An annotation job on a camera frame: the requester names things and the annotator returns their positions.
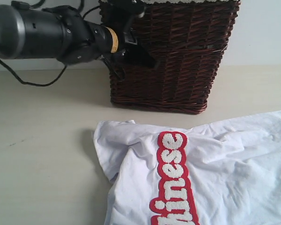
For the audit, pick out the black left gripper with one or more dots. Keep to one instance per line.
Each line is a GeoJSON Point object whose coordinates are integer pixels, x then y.
{"type": "Point", "coordinates": [127, 47]}

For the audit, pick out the dark brown wicker basket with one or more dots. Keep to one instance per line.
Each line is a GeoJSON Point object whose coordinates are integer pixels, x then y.
{"type": "Point", "coordinates": [189, 41]}

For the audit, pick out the white t-shirt red lettering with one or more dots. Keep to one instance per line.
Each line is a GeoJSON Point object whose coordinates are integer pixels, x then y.
{"type": "Point", "coordinates": [223, 173]}

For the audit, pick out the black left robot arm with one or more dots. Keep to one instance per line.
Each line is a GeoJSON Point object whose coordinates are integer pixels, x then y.
{"type": "Point", "coordinates": [62, 33]}

